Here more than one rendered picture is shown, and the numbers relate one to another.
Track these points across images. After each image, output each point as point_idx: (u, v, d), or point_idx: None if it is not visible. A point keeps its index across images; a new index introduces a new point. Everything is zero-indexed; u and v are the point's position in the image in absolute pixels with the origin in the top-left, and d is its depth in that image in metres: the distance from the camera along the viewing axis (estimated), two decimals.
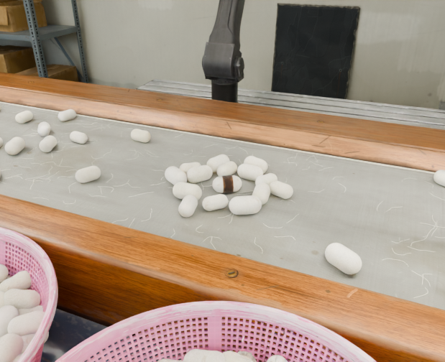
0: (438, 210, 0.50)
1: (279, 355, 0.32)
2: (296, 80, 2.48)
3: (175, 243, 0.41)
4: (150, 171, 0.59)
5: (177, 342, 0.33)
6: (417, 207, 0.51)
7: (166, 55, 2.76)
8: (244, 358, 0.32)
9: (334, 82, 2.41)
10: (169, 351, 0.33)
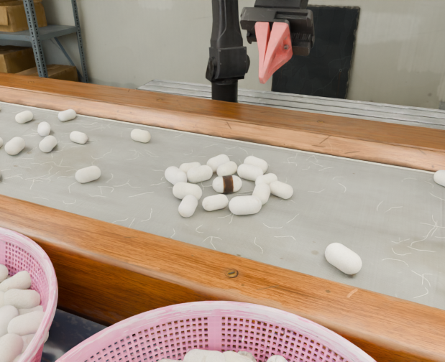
0: (438, 210, 0.50)
1: (279, 355, 0.32)
2: (296, 80, 2.48)
3: (175, 243, 0.41)
4: (150, 171, 0.59)
5: (177, 342, 0.33)
6: (417, 207, 0.51)
7: (166, 55, 2.76)
8: (244, 358, 0.32)
9: (334, 82, 2.41)
10: (169, 351, 0.33)
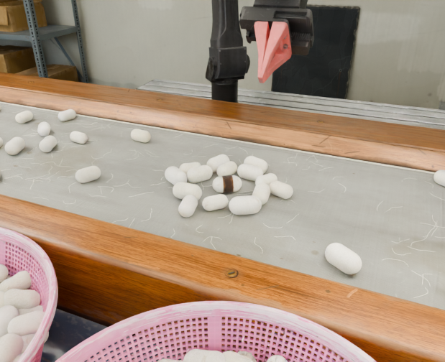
0: (438, 210, 0.50)
1: (279, 355, 0.32)
2: (296, 80, 2.48)
3: (175, 243, 0.41)
4: (150, 171, 0.59)
5: (177, 342, 0.33)
6: (417, 207, 0.51)
7: (166, 55, 2.76)
8: (244, 358, 0.32)
9: (334, 82, 2.41)
10: (169, 351, 0.33)
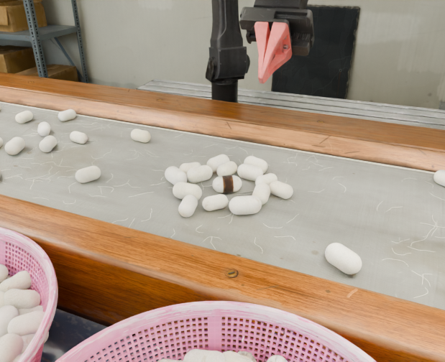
0: (438, 210, 0.50)
1: (279, 355, 0.32)
2: (296, 80, 2.48)
3: (175, 243, 0.41)
4: (150, 171, 0.59)
5: (177, 342, 0.33)
6: (417, 207, 0.51)
7: (166, 55, 2.76)
8: (244, 358, 0.32)
9: (334, 82, 2.41)
10: (169, 351, 0.33)
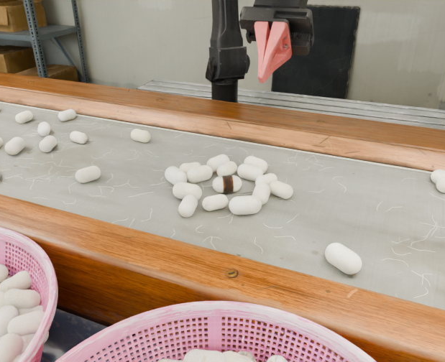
0: (438, 210, 0.50)
1: (279, 355, 0.32)
2: (296, 80, 2.48)
3: (175, 243, 0.41)
4: (150, 171, 0.59)
5: (177, 342, 0.33)
6: (417, 207, 0.51)
7: (166, 55, 2.76)
8: (244, 358, 0.32)
9: (334, 82, 2.41)
10: (169, 351, 0.33)
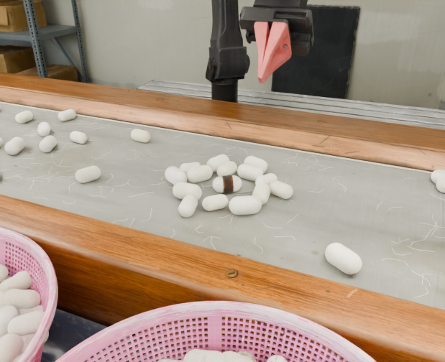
0: (438, 210, 0.50)
1: (279, 355, 0.32)
2: (296, 80, 2.48)
3: (175, 243, 0.41)
4: (150, 171, 0.59)
5: (177, 342, 0.33)
6: (417, 207, 0.51)
7: (166, 55, 2.76)
8: (244, 358, 0.32)
9: (334, 82, 2.41)
10: (169, 351, 0.33)
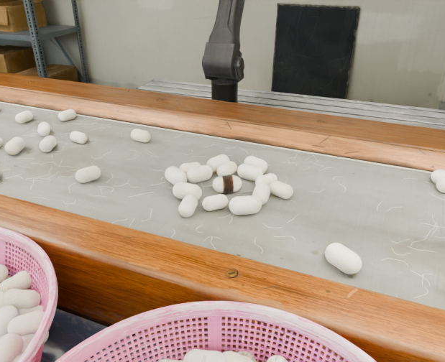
0: (438, 210, 0.50)
1: (279, 355, 0.32)
2: (296, 80, 2.48)
3: (175, 243, 0.41)
4: (150, 171, 0.59)
5: (177, 342, 0.33)
6: (417, 207, 0.51)
7: (166, 55, 2.76)
8: (244, 358, 0.32)
9: (334, 82, 2.41)
10: (169, 351, 0.33)
